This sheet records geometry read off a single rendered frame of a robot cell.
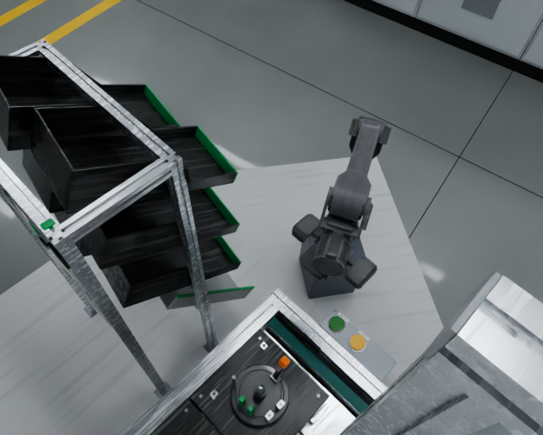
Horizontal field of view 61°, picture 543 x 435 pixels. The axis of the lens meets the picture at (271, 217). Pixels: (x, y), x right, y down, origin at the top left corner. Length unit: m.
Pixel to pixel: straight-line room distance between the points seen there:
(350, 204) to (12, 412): 1.02
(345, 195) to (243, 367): 0.58
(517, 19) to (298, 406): 3.05
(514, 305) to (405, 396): 0.08
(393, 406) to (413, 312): 1.20
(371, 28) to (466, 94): 0.92
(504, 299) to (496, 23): 3.58
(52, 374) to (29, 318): 0.19
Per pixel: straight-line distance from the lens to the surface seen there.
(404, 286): 1.48
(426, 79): 3.54
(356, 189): 0.81
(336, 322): 1.26
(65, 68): 0.80
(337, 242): 0.81
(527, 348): 0.18
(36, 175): 0.89
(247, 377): 1.18
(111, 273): 0.93
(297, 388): 1.20
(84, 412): 1.36
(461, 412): 0.21
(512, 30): 3.72
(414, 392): 0.22
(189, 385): 1.22
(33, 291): 1.53
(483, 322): 0.17
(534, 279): 2.78
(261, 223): 1.51
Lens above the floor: 2.13
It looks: 57 degrees down
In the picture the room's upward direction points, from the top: 4 degrees clockwise
